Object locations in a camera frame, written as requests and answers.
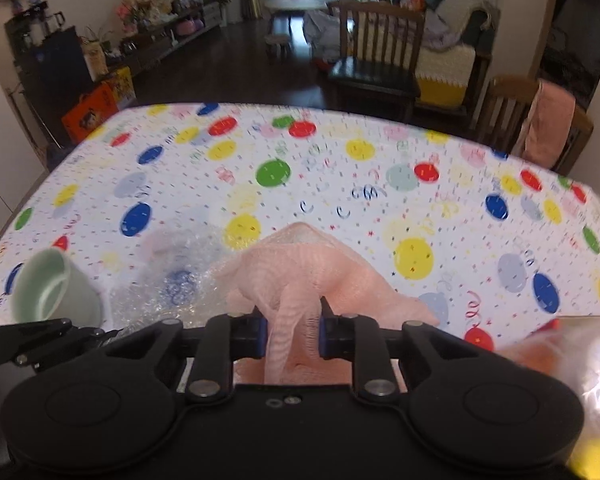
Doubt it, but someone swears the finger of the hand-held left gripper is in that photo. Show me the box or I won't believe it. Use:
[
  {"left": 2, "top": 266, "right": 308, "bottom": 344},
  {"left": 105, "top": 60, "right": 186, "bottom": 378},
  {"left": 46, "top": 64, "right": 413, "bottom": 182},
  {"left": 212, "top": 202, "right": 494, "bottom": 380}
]
[{"left": 0, "top": 317, "right": 106, "bottom": 372}]

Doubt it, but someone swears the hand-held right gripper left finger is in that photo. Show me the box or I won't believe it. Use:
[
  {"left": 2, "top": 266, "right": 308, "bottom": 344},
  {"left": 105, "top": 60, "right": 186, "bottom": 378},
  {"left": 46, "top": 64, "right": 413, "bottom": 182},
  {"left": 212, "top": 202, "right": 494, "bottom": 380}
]
[{"left": 97, "top": 310, "right": 269, "bottom": 403}]

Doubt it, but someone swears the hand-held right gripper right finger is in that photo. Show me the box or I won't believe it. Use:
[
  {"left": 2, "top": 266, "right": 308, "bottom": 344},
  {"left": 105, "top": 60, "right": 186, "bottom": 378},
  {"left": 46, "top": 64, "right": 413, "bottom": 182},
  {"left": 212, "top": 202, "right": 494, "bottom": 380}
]
[{"left": 319, "top": 297, "right": 500, "bottom": 403}]

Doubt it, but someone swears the pink mesh bath pouf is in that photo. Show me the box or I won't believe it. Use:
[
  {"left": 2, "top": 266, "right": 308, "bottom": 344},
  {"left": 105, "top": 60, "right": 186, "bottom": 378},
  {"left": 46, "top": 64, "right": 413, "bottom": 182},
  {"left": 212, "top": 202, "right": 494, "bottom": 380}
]
[{"left": 215, "top": 222, "right": 441, "bottom": 386}]

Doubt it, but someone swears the clear bubble wrap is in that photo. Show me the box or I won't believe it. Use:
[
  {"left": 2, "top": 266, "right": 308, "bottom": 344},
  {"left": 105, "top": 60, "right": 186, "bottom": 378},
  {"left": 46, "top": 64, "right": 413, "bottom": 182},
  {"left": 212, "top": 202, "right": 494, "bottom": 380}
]
[{"left": 107, "top": 227, "right": 241, "bottom": 333}]

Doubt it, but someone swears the mint green mug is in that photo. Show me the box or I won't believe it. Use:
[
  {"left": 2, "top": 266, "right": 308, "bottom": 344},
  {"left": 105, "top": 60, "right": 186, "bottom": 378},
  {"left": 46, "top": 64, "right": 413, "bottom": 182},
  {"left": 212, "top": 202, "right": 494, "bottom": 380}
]
[{"left": 10, "top": 250, "right": 103, "bottom": 328}]

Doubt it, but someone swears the white cabinet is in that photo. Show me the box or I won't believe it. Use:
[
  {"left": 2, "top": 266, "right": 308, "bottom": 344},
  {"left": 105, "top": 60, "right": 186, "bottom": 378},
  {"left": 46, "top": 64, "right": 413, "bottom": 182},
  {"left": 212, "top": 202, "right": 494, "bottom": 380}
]
[{"left": 0, "top": 67, "right": 48, "bottom": 256}]

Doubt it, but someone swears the orange printed box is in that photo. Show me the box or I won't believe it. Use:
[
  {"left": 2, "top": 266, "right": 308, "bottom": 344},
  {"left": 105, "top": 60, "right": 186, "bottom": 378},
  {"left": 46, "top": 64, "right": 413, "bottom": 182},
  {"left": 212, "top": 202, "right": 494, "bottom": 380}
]
[{"left": 61, "top": 82, "right": 121, "bottom": 143}]

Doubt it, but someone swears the dark wooden slat chair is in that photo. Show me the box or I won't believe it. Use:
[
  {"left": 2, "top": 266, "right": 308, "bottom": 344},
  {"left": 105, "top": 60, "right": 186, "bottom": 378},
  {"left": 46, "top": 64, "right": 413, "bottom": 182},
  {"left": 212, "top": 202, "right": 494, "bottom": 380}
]
[{"left": 327, "top": 0, "right": 425, "bottom": 121}]

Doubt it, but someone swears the black cabinet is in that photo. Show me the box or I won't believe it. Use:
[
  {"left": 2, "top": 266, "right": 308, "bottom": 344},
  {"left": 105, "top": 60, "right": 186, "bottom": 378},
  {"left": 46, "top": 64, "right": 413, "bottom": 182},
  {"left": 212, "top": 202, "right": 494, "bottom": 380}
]
[{"left": 5, "top": 2, "right": 106, "bottom": 126}]

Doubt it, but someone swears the brown wooden chair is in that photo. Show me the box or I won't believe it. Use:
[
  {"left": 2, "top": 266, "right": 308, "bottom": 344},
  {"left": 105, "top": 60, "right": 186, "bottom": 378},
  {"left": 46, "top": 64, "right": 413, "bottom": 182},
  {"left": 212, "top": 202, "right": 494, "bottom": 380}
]
[{"left": 472, "top": 76, "right": 594, "bottom": 176}]

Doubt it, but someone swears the small wooden stool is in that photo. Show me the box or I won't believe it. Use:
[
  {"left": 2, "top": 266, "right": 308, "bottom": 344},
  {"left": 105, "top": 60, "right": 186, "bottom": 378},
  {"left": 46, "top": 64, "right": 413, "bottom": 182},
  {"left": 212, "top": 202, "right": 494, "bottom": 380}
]
[{"left": 265, "top": 34, "right": 293, "bottom": 58}]

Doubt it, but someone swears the sofa with blankets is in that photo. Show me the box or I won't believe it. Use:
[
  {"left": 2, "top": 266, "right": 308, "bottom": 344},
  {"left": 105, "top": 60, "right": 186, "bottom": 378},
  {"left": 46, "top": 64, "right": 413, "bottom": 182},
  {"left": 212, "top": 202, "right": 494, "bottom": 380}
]
[{"left": 390, "top": 0, "right": 495, "bottom": 111}]

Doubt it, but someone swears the grey cloth bundle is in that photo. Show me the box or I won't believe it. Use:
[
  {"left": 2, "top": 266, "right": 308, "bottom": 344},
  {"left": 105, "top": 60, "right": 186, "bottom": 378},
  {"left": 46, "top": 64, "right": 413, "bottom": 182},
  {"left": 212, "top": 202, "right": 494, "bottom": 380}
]
[{"left": 302, "top": 10, "right": 345, "bottom": 61}]

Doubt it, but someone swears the low wooden media bench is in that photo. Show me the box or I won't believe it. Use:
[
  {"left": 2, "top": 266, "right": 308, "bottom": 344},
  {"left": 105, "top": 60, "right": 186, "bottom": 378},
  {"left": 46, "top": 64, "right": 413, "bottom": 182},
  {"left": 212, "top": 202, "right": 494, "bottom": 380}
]
[{"left": 120, "top": 2, "right": 225, "bottom": 76}]

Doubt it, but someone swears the pink towel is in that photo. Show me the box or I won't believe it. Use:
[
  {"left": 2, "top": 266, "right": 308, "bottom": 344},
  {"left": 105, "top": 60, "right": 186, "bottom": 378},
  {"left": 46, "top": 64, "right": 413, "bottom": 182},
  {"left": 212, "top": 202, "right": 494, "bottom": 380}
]
[{"left": 522, "top": 80, "right": 576, "bottom": 166}]

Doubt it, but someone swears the round white table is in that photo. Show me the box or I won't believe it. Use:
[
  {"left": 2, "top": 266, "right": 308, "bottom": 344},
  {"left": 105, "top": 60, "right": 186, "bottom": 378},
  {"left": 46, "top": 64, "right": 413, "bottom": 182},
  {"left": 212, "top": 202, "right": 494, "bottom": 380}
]
[{"left": 265, "top": 0, "right": 338, "bottom": 13}]

